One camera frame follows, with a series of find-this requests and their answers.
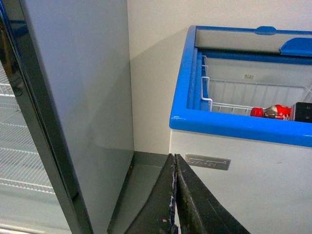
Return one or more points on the grey upright display fridge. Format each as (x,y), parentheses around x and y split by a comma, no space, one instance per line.
(67,62)

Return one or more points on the blue freezer lid handle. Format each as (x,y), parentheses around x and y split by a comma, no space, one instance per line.
(297,47)

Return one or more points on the white wire freezer basket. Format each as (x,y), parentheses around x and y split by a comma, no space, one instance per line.
(233,86)

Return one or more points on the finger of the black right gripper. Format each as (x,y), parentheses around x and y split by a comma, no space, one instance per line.
(198,209)

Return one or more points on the red cap drink bottle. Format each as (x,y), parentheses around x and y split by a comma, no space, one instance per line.
(279,112)

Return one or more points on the white wire fridge shelf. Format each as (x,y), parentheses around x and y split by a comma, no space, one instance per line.
(20,163)

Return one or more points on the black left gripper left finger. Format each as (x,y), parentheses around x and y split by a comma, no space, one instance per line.
(157,215)

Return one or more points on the white blue chest freezer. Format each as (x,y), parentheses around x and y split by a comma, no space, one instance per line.
(268,186)

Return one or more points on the silver brand nameplate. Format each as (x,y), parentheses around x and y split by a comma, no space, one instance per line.
(208,162)

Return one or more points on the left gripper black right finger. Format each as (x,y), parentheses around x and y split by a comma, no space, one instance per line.
(301,112)

